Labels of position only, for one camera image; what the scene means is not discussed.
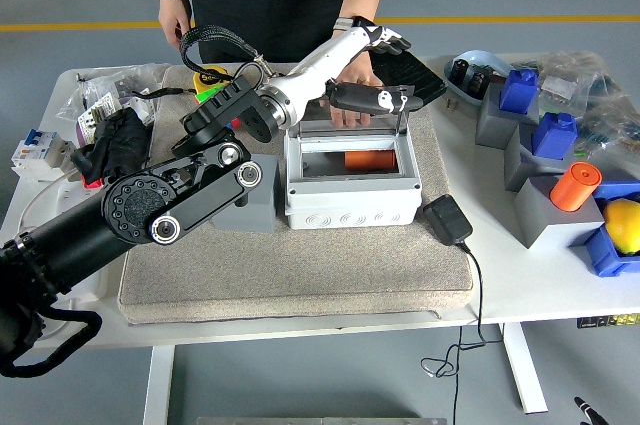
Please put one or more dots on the person's left hand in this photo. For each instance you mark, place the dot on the person's left hand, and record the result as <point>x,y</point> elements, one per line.
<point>360,72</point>

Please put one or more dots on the person's right hand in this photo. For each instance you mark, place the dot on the person's right hand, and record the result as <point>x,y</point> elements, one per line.
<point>175,17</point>

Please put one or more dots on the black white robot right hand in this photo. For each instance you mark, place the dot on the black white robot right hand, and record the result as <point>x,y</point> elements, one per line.
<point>590,412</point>

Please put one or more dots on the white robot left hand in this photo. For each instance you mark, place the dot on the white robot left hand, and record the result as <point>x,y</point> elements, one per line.
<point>320,65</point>

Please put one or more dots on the grey transparent box lid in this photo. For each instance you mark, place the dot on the grey transparent box lid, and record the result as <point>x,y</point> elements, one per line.
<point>350,131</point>

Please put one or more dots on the orange cylindrical battery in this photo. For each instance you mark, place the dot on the orange cylindrical battery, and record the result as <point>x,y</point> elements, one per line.
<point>370,160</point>
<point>575,190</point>

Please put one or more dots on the white plastic junction box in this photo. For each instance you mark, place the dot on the white plastic junction box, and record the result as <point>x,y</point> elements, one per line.
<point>350,205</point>

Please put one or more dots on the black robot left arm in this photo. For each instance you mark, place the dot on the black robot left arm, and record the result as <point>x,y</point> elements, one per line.
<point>125,210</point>

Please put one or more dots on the black wrist watch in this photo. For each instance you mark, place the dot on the black wrist watch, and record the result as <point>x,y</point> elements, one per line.
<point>345,23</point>

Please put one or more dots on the black flat case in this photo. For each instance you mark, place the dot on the black flat case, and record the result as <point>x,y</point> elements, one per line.
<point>420,77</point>

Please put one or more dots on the yellow tape measure black label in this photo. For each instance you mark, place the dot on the yellow tape measure black label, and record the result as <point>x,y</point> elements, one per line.
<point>207,77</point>

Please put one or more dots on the white table leg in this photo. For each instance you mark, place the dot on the white table leg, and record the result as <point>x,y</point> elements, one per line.
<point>525,370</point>
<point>160,385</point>

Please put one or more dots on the large colourful puzzle cube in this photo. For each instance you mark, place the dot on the large colourful puzzle cube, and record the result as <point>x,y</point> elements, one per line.
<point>206,89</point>

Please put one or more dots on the black table control panel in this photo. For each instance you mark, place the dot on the black table control panel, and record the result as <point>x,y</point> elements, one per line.
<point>607,321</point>

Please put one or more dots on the small metal pin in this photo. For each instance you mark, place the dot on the small metal pin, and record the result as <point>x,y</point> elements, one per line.
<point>451,103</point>

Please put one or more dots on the small black component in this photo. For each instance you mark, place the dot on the small black component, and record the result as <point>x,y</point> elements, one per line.
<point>479,81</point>
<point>460,70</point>

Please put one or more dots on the clear bag with hardware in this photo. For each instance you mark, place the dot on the clear bag with hardware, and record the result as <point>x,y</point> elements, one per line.
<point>100,85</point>

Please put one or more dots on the purple white packaged part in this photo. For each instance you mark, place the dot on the purple white packaged part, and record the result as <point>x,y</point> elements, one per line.
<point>92,117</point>

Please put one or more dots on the light blue bowl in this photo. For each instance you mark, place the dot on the light blue bowl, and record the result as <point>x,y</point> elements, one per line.
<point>492,62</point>

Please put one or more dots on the black cloth bundle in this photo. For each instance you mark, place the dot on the black cloth bundle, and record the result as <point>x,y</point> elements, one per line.
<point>120,145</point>

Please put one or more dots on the grey block with round hole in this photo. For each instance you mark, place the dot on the grey block with round hole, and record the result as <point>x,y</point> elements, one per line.
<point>260,195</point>

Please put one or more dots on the grey plastic block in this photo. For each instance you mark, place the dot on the grey plastic block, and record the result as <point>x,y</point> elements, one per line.
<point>492,127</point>
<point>545,222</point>
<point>520,170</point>

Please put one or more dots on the blue storage bin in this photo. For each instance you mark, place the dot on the blue storage bin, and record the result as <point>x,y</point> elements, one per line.
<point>605,255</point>

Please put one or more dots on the blue plastic block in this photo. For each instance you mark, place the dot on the blue plastic block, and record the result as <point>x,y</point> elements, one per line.
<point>517,92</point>
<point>552,137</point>

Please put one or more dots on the black power adapter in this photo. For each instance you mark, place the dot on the black power adapter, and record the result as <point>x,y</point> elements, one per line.
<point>447,220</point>

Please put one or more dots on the small red object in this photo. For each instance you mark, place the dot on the small red object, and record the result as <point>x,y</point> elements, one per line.
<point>91,184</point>

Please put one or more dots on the white blue circuit breaker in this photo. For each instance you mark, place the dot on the white blue circuit breaker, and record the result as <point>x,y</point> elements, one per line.
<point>37,147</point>

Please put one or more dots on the yellow lemon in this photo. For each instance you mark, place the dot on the yellow lemon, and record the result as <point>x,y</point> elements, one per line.
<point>622,225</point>

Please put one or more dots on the grey-brown mat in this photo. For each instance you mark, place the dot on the grey-brown mat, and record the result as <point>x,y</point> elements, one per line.
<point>300,270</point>

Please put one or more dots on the white power strip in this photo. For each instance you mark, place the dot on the white power strip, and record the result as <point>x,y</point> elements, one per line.
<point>75,202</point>

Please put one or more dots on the clear bag of parts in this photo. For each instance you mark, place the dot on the clear bag of parts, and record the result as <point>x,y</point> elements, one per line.
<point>575,70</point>
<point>615,115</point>

